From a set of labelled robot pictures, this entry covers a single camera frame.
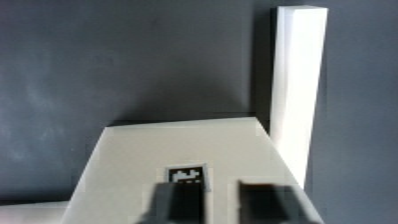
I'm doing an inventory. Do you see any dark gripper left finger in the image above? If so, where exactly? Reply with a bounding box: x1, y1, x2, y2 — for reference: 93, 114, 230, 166
137, 183, 207, 224

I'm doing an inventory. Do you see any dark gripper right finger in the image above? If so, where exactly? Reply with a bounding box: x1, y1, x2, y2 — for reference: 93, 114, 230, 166
239, 182, 310, 224

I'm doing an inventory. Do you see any white cabinet body box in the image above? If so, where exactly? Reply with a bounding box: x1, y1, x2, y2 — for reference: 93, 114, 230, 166
63, 118, 326, 224

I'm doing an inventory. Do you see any white U-shaped fence frame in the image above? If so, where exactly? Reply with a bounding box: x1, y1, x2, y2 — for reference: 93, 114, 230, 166
0, 0, 327, 224

